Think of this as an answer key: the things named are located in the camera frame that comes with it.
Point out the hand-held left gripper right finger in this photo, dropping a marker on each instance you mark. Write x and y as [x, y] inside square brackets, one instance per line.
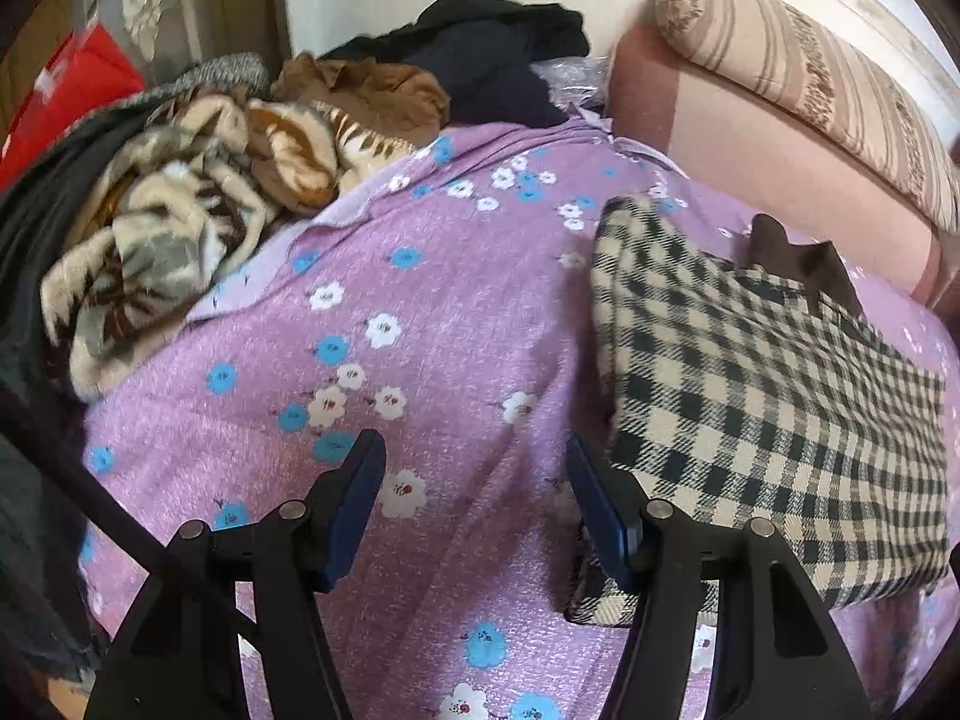
[600, 517]

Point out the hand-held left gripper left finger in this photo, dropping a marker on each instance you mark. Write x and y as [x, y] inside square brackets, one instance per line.
[356, 510]

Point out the black and cream checked coat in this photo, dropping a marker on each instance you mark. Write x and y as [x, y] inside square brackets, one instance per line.
[750, 390]

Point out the purple floral bed sheet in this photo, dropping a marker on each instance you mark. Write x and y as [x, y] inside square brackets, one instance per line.
[450, 315]

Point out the brown and cream fleece blanket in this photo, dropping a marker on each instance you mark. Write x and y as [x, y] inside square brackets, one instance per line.
[172, 225]

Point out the pink cushion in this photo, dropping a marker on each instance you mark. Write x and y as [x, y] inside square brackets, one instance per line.
[712, 142]

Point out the brown garment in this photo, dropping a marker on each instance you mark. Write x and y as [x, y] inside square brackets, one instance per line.
[375, 90]

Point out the dark grey garment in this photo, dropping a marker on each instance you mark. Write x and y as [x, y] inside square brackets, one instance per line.
[45, 187]

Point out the grey knitted garment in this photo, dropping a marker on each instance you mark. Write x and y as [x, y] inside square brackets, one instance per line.
[217, 75]

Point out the black clothing pile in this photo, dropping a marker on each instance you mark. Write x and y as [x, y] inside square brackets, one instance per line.
[487, 60]

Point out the striped beige pillow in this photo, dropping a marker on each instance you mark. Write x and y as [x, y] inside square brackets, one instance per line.
[810, 67]

